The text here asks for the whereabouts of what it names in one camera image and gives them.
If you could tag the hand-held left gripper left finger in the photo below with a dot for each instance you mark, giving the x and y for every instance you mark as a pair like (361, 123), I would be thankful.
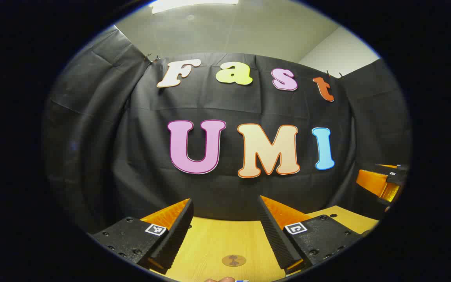
(178, 231)

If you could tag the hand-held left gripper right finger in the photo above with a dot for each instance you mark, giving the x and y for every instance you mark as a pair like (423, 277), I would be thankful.
(274, 235)

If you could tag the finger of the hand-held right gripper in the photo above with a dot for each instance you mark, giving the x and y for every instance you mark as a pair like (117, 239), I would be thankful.
(397, 167)
(372, 182)

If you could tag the round brown coaster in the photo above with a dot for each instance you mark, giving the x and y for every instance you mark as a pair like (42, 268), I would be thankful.
(233, 260)

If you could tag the wooden desktop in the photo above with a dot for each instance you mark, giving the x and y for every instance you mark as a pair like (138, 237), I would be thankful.
(210, 250)

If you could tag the black backdrop cloth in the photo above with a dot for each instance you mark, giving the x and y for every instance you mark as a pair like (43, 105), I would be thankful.
(229, 102)

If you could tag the ceiling light panel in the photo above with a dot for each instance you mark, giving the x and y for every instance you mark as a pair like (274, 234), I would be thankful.
(194, 4)

